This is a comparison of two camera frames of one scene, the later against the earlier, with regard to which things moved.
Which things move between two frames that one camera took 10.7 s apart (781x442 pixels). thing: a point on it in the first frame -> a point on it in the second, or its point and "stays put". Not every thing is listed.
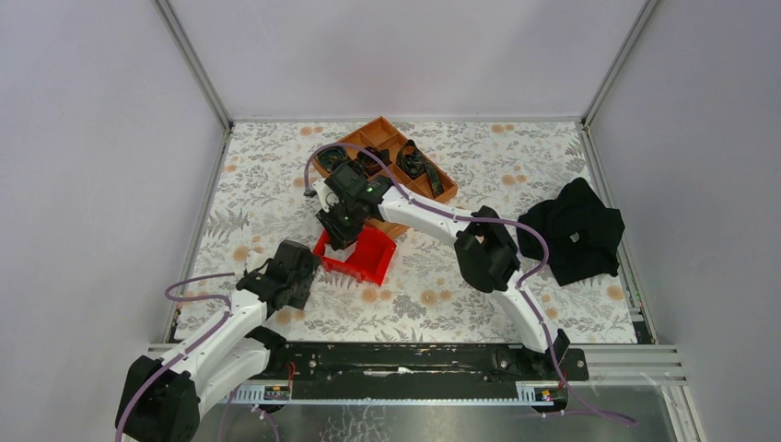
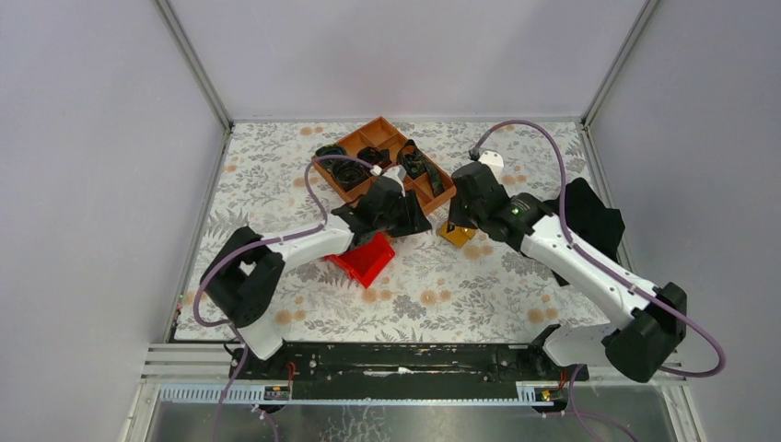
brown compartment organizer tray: (379, 149) stays put
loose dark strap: (413, 163) stays put
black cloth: (581, 230) stays put
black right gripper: (339, 238) -> (455, 216)
